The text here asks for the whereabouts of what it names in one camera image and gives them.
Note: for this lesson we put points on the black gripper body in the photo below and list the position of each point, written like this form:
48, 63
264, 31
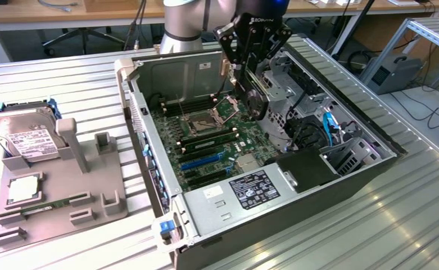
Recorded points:
261, 11

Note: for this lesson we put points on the graphics card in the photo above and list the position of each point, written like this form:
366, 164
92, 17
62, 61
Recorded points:
256, 98

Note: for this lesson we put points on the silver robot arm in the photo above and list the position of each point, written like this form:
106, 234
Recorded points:
182, 28

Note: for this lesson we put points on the black office chair base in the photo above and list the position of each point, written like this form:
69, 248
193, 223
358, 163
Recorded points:
309, 21
85, 36

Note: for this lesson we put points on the small white box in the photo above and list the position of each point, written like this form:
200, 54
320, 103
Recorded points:
349, 2

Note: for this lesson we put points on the silver metal drive cage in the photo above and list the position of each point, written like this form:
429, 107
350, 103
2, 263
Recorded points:
280, 92

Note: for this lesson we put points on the black pole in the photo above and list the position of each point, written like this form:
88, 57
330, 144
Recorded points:
366, 8

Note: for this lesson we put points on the RAM slot white clips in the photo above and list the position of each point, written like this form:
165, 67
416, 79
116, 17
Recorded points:
190, 107
208, 137
188, 99

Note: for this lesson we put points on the RAM slot black clips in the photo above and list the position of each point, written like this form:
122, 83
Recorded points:
221, 130
189, 103
210, 140
176, 112

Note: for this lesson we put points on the thin locking lever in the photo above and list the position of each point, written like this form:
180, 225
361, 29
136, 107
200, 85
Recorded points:
182, 109

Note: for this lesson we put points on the CPU socket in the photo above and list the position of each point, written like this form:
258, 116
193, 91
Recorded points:
201, 122

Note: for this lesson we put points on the grey computer tower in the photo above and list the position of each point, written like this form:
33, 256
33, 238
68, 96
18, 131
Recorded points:
396, 73

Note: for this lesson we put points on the brown box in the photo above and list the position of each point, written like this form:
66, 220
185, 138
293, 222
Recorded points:
108, 5

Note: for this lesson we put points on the green motherboard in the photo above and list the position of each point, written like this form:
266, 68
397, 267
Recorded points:
256, 137

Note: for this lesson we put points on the silver chipset heatsink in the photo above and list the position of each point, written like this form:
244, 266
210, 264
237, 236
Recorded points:
248, 164

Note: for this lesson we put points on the blue expansion slot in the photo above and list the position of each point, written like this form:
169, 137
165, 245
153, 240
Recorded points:
201, 164

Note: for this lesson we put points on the perforated metal disk bay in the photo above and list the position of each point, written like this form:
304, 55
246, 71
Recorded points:
350, 160

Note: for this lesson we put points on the black plastic shroud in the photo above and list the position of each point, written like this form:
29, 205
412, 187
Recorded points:
306, 168

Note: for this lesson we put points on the short black expansion slot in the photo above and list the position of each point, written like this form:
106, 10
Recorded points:
192, 173

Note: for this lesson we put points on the open black PC case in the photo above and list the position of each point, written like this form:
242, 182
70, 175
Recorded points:
336, 202

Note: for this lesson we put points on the silver power supply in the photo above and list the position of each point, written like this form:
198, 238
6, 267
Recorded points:
220, 208

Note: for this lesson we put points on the silver hard disk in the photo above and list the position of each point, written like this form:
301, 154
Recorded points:
17, 126

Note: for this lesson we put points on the blue case latch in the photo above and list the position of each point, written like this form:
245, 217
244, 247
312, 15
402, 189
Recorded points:
166, 227

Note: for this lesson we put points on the grey parts rack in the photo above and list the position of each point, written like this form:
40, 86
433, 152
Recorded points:
62, 197

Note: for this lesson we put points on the square CPU chip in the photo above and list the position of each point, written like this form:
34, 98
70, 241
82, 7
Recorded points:
25, 189

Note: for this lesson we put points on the wooden desk white frame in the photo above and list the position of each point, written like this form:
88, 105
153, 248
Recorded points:
17, 14
392, 8

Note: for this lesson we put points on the aluminium frame table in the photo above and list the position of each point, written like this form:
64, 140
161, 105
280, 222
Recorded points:
436, 26

